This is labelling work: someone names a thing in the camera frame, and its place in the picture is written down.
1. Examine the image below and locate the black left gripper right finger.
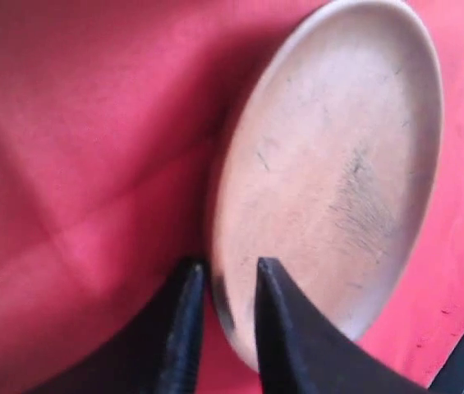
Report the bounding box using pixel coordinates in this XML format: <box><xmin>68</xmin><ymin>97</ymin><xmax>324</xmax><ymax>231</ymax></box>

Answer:
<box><xmin>255</xmin><ymin>258</ymin><xmax>426</xmax><ymax>394</ymax></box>

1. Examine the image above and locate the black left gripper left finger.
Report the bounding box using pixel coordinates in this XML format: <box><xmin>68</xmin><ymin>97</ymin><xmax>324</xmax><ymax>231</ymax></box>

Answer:
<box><xmin>32</xmin><ymin>258</ymin><xmax>206</xmax><ymax>393</ymax></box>

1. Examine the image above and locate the brown round plate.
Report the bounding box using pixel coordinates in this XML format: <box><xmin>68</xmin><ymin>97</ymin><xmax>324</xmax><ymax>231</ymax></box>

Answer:
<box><xmin>205</xmin><ymin>1</ymin><xmax>443</xmax><ymax>369</ymax></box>

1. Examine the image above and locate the red scalloped table cloth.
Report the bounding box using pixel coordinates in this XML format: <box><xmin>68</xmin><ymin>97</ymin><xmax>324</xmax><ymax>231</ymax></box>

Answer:
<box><xmin>0</xmin><ymin>1</ymin><xmax>464</xmax><ymax>393</ymax></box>

